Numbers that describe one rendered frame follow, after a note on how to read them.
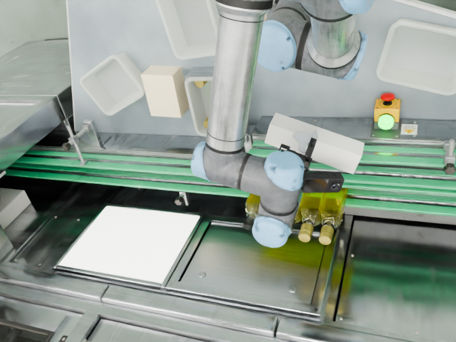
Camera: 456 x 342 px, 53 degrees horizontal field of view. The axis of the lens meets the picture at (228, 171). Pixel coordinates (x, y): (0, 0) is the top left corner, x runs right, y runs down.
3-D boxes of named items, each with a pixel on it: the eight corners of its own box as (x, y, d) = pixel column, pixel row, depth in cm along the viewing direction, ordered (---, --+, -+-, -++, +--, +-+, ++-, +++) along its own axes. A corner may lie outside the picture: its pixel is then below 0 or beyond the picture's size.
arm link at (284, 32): (266, 3, 116) (248, 22, 106) (317, 13, 113) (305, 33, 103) (260, 48, 124) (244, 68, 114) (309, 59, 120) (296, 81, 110)
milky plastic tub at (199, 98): (205, 123, 168) (196, 136, 162) (193, 66, 155) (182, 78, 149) (250, 125, 162) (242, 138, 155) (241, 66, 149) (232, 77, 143)
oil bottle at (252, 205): (263, 180, 158) (244, 221, 142) (261, 167, 155) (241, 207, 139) (279, 181, 156) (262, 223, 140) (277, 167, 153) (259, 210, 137)
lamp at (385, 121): (378, 125, 138) (377, 131, 135) (378, 112, 135) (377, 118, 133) (393, 126, 136) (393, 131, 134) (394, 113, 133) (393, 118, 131)
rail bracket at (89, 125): (102, 140, 187) (70, 172, 170) (88, 102, 177) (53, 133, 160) (112, 140, 185) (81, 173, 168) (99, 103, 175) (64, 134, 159)
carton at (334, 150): (275, 112, 120) (269, 123, 116) (364, 142, 117) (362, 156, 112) (270, 130, 124) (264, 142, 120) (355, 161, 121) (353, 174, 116)
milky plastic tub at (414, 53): (394, 8, 125) (392, 19, 118) (481, 25, 120) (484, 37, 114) (376, 66, 136) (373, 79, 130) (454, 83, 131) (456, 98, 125)
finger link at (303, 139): (299, 117, 114) (288, 144, 109) (322, 125, 113) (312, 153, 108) (297, 125, 117) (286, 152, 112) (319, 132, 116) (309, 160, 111)
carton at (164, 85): (160, 105, 171) (150, 115, 165) (150, 65, 161) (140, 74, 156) (189, 107, 166) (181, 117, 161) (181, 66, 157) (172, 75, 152)
